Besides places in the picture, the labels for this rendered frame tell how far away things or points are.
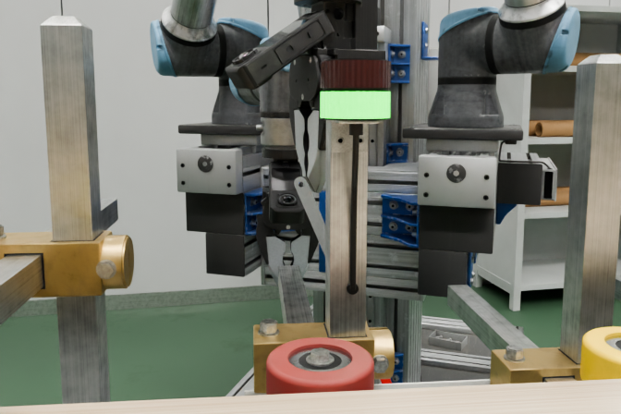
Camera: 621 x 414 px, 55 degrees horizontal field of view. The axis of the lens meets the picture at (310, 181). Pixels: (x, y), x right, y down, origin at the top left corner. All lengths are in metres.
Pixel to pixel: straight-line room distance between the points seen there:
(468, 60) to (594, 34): 2.75
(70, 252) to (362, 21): 0.37
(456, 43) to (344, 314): 0.76
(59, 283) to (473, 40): 0.89
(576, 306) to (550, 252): 3.25
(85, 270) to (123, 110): 2.62
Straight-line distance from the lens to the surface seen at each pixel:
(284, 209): 0.76
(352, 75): 0.49
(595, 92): 0.63
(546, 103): 3.77
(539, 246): 3.87
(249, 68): 0.59
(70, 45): 0.57
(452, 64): 1.24
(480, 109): 1.22
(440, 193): 1.10
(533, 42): 1.17
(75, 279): 0.58
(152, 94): 3.16
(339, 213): 0.56
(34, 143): 3.25
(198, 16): 1.26
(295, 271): 0.84
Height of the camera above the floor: 1.10
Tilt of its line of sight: 8 degrees down
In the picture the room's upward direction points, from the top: straight up
